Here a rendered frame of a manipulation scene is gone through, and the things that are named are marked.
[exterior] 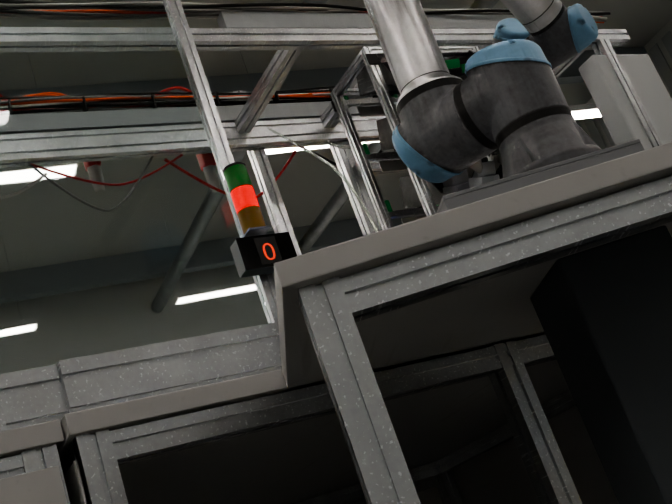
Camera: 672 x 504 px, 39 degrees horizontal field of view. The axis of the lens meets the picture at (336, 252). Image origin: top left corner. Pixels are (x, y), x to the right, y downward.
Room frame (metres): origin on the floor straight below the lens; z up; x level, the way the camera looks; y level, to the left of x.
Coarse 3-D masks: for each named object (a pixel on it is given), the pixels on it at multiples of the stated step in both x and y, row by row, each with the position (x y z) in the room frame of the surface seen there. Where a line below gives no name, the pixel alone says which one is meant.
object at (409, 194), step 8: (408, 176) 2.04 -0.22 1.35; (400, 184) 2.09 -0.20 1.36; (408, 184) 2.05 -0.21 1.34; (432, 184) 1.96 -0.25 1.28; (440, 184) 2.13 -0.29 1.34; (408, 192) 2.07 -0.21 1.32; (416, 192) 2.03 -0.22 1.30; (432, 192) 1.97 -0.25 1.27; (440, 192) 1.94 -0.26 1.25; (448, 192) 1.92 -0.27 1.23; (408, 200) 2.08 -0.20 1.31; (416, 200) 2.05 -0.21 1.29; (440, 200) 1.95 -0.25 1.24
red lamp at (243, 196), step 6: (240, 186) 1.79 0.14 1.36; (246, 186) 1.80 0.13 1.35; (252, 186) 1.81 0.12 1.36; (234, 192) 1.80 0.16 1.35; (240, 192) 1.79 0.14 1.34; (246, 192) 1.80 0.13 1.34; (252, 192) 1.81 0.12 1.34; (234, 198) 1.80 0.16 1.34; (240, 198) 1.79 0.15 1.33; (246, 198) 1.80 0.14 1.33; (252, 198) 1.80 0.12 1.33; (234, 204) 1.81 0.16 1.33; (240, 204) 1.80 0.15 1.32; (246, 204) 1.79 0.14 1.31; (252, 204) 1.80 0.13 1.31; (258, 204) 1.81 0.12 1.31
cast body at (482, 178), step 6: (486, 162) 1.89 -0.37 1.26; (492, 162) 1.90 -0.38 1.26; (486, 168) 1.90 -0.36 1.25; (492, 168) 1.90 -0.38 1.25; (474, 174) 1.91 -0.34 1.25; (480, 174) 1.90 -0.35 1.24; (486, 174) 1.90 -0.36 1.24; (492, 174) 1.91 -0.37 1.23; (498, 174) 1.90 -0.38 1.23; (468, 180) 1.94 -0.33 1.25; (474, 180) 1.92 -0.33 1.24; (480, 180) 1.89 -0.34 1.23; (486, 180) 1.89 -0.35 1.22; (492, 180) 1.90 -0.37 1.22; (474, 186) 1.93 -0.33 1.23
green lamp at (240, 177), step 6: (228, 168) 1.80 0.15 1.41; (234, 168) 1.79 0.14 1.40; (240, 168) 1.80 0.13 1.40; (246, 168) 1.82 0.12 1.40; (228, 174) 1.80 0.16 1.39; (234, 174) 1.79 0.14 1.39; (240, 174) 1.80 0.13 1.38; (246, 174) 1.81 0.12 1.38; (228, 180) 1.80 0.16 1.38; (234, 180) 1.79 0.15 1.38; (240, 180) 1.80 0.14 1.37; (246, 180) 1.80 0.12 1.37; (228, 186) 1.81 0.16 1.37; (234, 186) 1.80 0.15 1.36
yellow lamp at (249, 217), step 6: (240, 210) 1.80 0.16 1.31; (246, 210) 1.79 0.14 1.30; (252, 210) 1.80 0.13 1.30; (258, 210) 1.81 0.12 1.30; (240, 216) 1.80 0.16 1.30; (246, 216) 1.79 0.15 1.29; (252, 216) 1.80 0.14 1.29; (258, 216) 1.80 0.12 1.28; (240, 222) 1.81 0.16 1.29; (246, 222) 1.80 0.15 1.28; (252, 222) 1.79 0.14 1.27; (258, 222) 1.80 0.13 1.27; (264, 222) 1.81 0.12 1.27; (246, 228) 1.80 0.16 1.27
